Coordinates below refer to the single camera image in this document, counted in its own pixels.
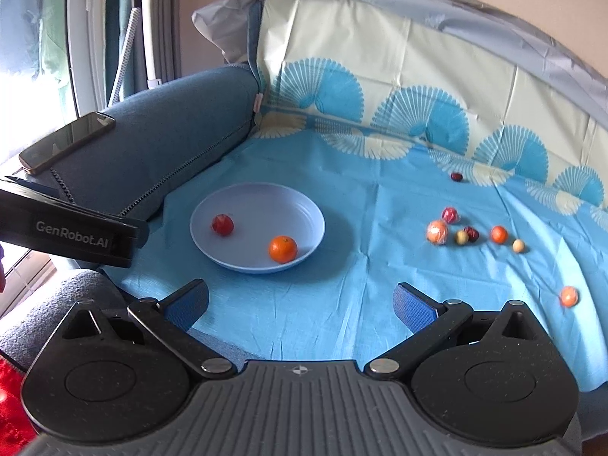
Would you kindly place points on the white window frame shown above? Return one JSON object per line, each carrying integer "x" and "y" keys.
{"x": 90, "y": 33}

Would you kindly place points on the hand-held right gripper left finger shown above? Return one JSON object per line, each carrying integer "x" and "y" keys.
{"x": 186, "y": 306}

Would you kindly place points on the red apple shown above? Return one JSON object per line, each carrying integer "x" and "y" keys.
{"x": 223, "y": 224}

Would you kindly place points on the grey cover sheet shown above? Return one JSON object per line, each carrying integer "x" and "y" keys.
{"x": 498, "y": 14}

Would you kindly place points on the grey fuzzy cushion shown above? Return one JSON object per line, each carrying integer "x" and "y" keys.
{"x": 52, "y": 294}

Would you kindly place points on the striped pole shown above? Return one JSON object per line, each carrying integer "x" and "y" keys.
{"x": 126, "y": 57}

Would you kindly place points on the red fuzzy cloth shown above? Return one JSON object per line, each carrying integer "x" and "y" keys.
{"x": 9, "y": 403}

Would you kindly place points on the light blue bowl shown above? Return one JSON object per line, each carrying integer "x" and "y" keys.
{"x": 266, "y": 213}

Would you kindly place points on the small orange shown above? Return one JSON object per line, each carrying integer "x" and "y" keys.
{"x": 568, "y": 296}
{"x": 498, "y": 234}

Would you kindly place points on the orange fruit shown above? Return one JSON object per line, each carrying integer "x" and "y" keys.
{"x": 437, "y": 232}

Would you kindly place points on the small beige fruit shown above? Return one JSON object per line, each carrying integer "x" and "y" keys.
{"x": 460, "y": 237}
{"x": 518, "y": 246}

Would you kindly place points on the blue fan-patterned tablecloth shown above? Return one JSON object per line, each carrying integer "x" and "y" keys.
{"x": 380, "y": 190}

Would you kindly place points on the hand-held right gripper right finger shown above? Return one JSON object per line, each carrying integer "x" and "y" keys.
{"x": 415, "y": 311}

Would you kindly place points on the large orange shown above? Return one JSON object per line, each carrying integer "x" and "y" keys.
{"x": 283, "y": 249}

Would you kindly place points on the black smartphone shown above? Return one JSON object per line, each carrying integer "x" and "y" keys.
{"x": 66, "y": 140}

